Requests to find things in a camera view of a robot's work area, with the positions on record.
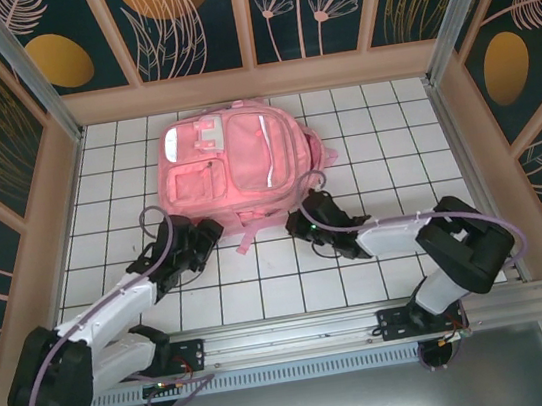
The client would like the pink school backpack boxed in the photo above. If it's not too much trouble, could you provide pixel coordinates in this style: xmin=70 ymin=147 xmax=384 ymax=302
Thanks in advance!
xmin=146 ymin=86 xmax=352 ymax=267

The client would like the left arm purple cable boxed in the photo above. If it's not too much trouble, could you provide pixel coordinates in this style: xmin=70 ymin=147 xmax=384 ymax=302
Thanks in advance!
xmin=1 ymin=200 xmax=223 ymax=406

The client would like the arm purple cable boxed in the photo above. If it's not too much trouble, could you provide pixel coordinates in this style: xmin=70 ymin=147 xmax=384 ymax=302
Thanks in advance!
xmin=291 ymin=141 xmax=542 ymax=389
xmin=1 ymin=200 xmax=223 ymax=406

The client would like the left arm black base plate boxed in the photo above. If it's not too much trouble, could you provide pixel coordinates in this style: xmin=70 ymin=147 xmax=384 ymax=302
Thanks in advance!
xmin=113 ymin=337 xmax=209 ymax=383

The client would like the aluminium front rail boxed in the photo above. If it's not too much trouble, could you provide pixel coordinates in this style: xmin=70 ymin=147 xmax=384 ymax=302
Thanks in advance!
xmin=19 ymin=280 xmax=542 ymax=400

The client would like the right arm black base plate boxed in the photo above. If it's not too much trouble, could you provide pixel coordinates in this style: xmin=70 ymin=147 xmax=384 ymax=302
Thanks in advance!
xmin=375 ymin=296 xmax=472 ymax=345

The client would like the small controller board with wires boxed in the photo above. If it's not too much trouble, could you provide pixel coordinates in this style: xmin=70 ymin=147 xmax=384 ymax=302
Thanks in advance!
xmin=434 ymin=325 xmax=474 ymax=348
xmin=141 ymin=372 xmax=197 ymax=399

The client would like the grey slotted cable duct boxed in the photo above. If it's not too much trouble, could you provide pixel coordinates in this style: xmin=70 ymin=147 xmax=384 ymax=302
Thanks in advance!
xmin=45 ymin=345 xmax=426 ymax=406

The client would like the aluminium side rail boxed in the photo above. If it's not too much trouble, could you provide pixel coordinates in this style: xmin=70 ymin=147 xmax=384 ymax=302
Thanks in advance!
xmin=422 ymin=68 xmax=536 ymax=295

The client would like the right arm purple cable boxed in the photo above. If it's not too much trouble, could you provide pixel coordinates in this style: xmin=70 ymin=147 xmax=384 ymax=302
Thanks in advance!
xmin=291 ymin=141 xmax=542 ymax=389

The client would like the left aluminium corner post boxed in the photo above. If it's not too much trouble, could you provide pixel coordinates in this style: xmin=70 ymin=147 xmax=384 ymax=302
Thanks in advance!
xmin=0 ymin=0 xmax=86 ymax=151

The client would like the aluminium corner post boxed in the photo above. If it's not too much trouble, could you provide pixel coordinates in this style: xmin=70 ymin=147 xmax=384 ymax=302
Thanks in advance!
xmin=0 ymin=0 xmax=86 ymax=151
xmin=416 ymin=0 xmax=531 ymax=86

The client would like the right aluminium corner post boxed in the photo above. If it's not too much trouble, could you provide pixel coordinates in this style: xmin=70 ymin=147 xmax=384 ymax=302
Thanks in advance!
xmin=416 ymin=0 xmax=531 ymax=86

